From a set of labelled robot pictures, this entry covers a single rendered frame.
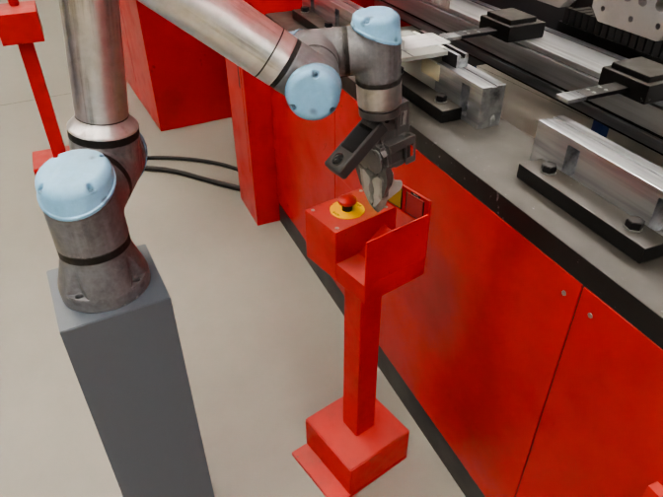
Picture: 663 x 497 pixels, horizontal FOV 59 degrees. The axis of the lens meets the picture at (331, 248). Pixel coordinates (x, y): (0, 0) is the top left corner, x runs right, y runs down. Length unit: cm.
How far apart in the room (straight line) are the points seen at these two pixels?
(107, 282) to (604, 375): 82
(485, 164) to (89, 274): 76
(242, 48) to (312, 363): 131
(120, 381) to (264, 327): 101
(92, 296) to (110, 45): 40
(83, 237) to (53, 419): 108
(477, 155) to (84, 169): 74
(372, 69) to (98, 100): 44
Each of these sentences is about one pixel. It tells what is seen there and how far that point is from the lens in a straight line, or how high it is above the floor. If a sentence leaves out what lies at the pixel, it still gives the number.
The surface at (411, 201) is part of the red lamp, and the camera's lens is 118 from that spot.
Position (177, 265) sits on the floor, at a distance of 242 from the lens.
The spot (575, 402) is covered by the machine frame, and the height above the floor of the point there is 61.
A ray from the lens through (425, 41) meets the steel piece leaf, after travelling 149.
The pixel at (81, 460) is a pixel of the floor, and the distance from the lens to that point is 187.
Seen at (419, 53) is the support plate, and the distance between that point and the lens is 142.
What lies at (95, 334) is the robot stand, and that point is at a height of 75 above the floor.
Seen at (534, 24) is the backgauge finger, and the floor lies 102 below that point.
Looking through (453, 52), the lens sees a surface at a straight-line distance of 144.
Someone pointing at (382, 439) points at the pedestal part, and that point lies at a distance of 163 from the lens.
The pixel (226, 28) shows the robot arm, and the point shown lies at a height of 122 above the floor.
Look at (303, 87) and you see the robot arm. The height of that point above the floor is 115.
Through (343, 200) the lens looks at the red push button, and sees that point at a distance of 119.
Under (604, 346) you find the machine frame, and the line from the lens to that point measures 104.
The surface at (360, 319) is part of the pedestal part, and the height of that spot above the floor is 54.
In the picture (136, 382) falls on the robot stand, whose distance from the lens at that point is 115.
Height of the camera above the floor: 144
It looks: 36 degrees down
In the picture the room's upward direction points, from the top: straight up
